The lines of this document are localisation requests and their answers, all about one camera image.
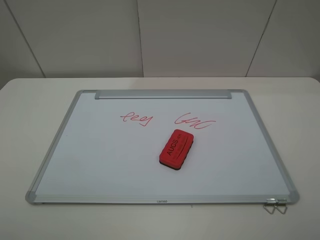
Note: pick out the red whiteboard eraser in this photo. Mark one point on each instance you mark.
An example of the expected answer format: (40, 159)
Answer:
(176, 149)

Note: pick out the grey aluminium marker tray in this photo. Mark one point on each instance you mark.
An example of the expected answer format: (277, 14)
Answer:
(163, 94)

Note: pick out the left silver binder clip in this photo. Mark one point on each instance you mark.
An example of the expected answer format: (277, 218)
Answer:
(270, 205)

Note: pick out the silver binder clip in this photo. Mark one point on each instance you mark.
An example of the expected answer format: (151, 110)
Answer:
(281, 205)
(270, 205)

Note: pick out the right silver binder clip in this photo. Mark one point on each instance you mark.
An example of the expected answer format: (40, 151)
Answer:
(281, 205)

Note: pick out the white whiteboard with aluminium frame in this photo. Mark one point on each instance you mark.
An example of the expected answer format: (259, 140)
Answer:
(106, 151)

